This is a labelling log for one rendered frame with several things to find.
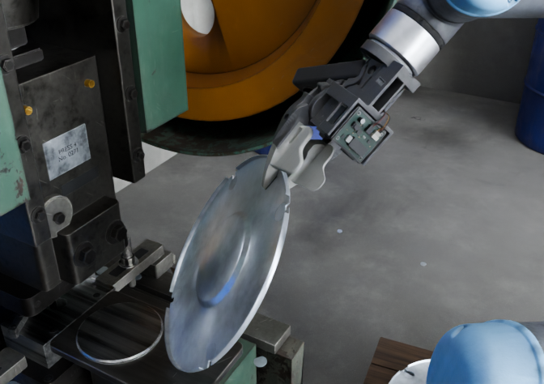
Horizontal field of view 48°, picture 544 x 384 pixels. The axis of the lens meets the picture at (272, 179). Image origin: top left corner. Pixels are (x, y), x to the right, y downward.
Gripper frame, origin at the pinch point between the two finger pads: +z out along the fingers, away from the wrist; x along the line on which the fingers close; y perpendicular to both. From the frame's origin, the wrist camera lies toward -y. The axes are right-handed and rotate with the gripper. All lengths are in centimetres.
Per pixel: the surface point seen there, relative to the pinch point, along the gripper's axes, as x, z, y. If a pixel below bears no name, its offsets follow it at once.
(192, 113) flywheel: 4.2, 3.9, -37.4
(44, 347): -2.8, 40.4, -11.3
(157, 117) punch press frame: -9.3, 4.8, -17.1
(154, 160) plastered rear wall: 87, 54, -206
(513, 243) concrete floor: 173, -26, -87
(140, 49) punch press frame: -17.6, -1.3, -15.9
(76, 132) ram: -17.9, 11.9, -14.0
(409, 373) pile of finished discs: 76, 19, -18
